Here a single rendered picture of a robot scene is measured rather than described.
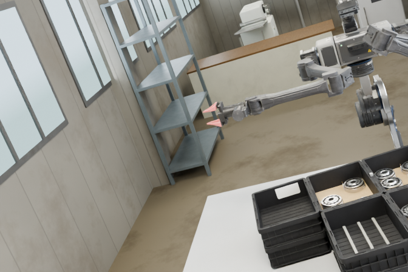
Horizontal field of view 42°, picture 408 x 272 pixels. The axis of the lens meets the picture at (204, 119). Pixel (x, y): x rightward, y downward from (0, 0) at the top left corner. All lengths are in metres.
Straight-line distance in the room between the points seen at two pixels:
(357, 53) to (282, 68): 4.45
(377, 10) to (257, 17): 1.91
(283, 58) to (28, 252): 4.61
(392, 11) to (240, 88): 2.59
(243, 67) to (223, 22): 3.62
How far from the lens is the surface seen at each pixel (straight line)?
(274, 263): 2.67
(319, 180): 2.91
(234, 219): 3.22
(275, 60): 7.38
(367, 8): 8.47
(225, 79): 7.51
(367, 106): 3.08
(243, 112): 2.46
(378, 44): 2.50
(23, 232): 3.90
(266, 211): 2.91
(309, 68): 2.77
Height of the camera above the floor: 2.19
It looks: 16 degrees down
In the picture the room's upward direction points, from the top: 20 degrees counter-clockwise
